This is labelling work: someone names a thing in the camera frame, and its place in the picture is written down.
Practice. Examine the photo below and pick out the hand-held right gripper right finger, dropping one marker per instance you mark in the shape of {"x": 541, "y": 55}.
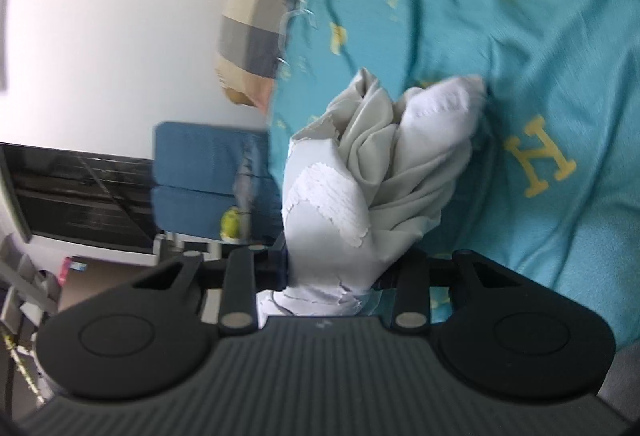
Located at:
{"x": 410, "y": 276}

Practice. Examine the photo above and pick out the white shirt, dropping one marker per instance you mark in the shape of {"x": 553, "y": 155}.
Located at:
{"x": 350, "y": 196}

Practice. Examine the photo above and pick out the blue covered chair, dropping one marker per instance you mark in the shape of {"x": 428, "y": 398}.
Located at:
{"x": 200, "y": 166}

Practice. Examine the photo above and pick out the teal printed bed sheet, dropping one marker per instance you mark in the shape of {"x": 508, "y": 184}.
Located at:
{"x": 525, "y": 76}

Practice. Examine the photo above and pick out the plaid pillow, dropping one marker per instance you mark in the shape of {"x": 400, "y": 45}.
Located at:
{"x": 260, "y": 16}

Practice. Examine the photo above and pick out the yellow-green ball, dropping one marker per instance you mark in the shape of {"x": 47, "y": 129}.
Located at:
{"x": 231, "y": 225}

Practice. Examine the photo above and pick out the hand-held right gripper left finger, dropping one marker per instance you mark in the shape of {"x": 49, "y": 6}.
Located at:
{"x": 272, "y": 266}

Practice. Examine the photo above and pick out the black table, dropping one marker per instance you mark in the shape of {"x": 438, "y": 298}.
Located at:
{"x": 75, "y": 201}

